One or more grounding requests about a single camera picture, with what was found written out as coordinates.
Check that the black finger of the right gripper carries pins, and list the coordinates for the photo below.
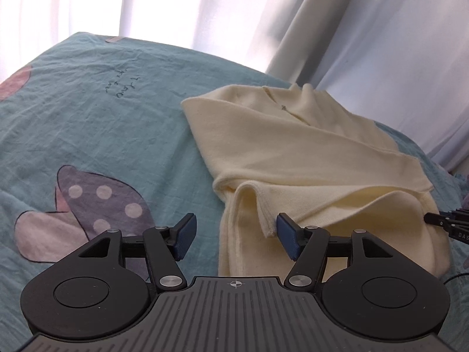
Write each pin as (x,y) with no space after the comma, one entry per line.
(451,221)

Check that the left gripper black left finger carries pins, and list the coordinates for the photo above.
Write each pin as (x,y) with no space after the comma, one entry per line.
(164,247)

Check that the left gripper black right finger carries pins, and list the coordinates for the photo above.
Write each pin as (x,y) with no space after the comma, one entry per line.
(307,247)

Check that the cream knit sweater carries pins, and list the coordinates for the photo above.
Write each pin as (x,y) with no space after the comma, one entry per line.
(297,151)

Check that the grey fuzzy cloth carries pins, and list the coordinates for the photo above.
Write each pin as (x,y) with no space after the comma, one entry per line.
(465,204)

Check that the white sheer curtain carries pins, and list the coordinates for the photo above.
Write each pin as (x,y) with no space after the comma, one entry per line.
(401,62)

